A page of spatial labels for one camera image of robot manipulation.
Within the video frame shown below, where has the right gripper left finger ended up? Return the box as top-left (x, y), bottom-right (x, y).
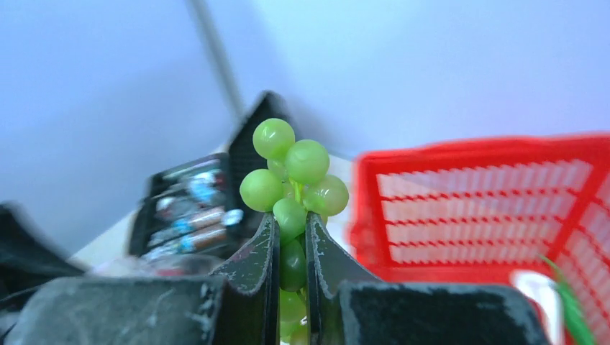
top-left (209, 213), bottom-right (280, 344)

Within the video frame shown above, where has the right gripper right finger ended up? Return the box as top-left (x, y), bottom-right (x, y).
top-left (305, 213), bottom-right (381, 344)

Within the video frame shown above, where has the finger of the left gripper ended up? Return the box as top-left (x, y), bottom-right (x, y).
top-left (1, 203), bottom-right (85, 305)

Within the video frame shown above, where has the green toy grape bunch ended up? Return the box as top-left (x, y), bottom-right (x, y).
top-left (240, 118), bottom-right (350, 344)

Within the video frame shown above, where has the red plastic basket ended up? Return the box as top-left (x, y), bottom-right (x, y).
top-left (347, 134), bottom-right (609, 344)

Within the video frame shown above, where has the clear zip top bag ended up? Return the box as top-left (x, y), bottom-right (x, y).
top-left (87, 254), bottom-right (224, 277)

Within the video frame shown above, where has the black poker chip case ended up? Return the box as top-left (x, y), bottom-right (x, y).
top-left (127, 91), bottom-right (291, 259)

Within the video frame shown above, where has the green toy chili pepper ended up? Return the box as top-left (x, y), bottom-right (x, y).
top-left (540, 255), bottom-right (596, 345)

